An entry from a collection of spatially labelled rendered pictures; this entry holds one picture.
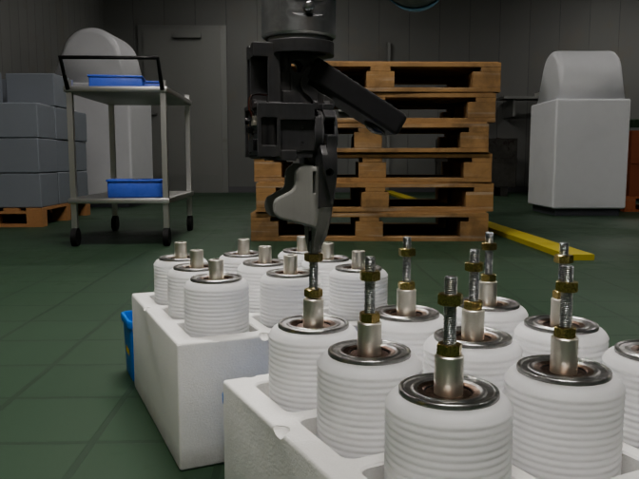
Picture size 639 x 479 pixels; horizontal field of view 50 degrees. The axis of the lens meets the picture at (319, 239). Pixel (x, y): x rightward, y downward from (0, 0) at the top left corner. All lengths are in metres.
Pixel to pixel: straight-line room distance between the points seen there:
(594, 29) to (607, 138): 4.60
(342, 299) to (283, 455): 0.47
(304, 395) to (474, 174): 3.07
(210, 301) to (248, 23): 8.49
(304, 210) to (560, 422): 0.31
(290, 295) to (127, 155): 5.46
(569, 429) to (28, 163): 4.38
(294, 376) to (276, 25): 0.35
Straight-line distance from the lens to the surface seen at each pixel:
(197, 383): 0.97
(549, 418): 0.58
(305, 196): 0.69
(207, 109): 9.24
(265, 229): 3.63
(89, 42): 6.65
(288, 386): 0.71
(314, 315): 0.72
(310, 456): 0.60
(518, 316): 0.83
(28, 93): 5.13
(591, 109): 5.65
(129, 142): 6.42
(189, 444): 1.00
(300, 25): 0.68
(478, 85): 3.73
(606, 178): 5.69
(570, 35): 10.02
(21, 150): 4.77
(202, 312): 0.99
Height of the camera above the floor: 0.43
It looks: 7 degrees down
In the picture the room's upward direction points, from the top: straight up
